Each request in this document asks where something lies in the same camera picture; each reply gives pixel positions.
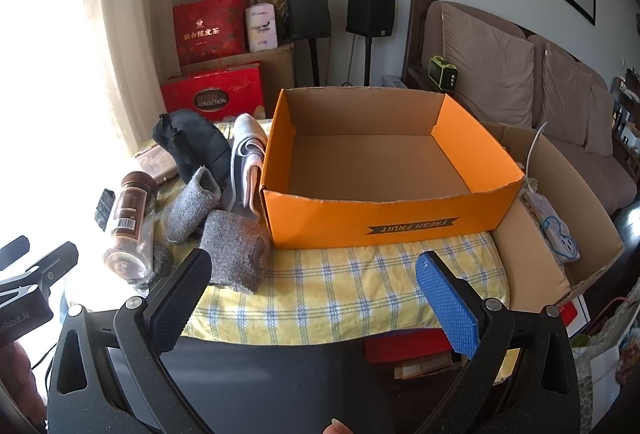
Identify grey knitted sock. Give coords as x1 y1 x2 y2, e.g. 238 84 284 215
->
200 209 271 294
164 166 221 243

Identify person's right hand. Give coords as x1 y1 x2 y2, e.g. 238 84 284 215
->
322 418 354 434

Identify brown lidded glass jar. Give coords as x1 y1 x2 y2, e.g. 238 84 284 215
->
103 171 157 284

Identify small black object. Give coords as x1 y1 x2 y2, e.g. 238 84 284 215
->
94 189 115 231

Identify white power strip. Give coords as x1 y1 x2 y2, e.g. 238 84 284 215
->
523 189 580 265

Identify brown open cardboard box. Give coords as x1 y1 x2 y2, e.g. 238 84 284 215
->
484 123 625 313

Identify yellow checkered tablecloth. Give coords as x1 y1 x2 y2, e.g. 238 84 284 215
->
154 180 510 346

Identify black cloth bag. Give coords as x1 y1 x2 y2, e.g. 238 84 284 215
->
152 108 231 187

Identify orange cardboard fruit box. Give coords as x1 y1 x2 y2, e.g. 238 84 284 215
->
260 87 524 250

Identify red Ferrero gift bag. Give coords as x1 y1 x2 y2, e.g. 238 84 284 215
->
160 62 266 122

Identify green portable radio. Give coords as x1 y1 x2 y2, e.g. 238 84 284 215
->
427 56 459 91

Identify middle beige cushion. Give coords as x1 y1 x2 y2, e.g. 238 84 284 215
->
540 44 591 146

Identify large beige cushion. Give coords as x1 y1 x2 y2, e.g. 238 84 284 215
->
442 4 535 128

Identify brown sofa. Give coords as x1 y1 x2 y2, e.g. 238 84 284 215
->
401 0 638 214

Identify large brown carton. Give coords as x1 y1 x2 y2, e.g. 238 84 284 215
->
181 42 295 117

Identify red tea gift bag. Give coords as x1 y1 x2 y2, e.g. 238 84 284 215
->
172 0 250 66

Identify white pink tissue pack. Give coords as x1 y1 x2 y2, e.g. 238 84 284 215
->
245 4 279 53

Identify right black speaker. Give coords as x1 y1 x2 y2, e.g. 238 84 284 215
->
346 0 396 86

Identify black speaker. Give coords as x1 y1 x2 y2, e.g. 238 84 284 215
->
286 0 332 87
346 0 396 86

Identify left black speaker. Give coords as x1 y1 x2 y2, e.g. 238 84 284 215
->
286 0 332 87

